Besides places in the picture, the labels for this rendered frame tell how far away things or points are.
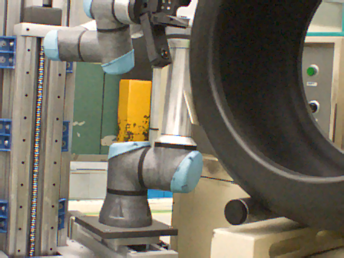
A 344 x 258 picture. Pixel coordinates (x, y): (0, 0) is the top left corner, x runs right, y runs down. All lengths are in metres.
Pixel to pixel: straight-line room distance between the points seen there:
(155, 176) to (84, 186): 4.80
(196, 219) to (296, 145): 0.80
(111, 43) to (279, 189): 0.60
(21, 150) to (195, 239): 0.62
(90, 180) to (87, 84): 3.01
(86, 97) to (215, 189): 7.43
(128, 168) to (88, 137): 7.61
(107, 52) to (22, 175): 0.50
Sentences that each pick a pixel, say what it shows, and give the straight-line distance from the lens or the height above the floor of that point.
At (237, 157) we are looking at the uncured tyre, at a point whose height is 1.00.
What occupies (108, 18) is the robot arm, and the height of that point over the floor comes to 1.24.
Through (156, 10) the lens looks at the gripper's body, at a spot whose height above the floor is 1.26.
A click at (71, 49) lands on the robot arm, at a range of 1.58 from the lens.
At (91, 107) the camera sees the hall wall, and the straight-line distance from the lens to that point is 9.45.
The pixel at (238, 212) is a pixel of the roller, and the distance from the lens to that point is 1.16.
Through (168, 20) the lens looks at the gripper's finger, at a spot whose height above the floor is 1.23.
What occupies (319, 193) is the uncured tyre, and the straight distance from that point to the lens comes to 1.06.
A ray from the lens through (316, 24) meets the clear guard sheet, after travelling 1.92.
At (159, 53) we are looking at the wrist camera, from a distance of 1.39.
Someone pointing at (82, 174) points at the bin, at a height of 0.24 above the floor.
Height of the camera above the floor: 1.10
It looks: 3 degrees down
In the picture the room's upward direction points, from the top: 4 degrees clockwise
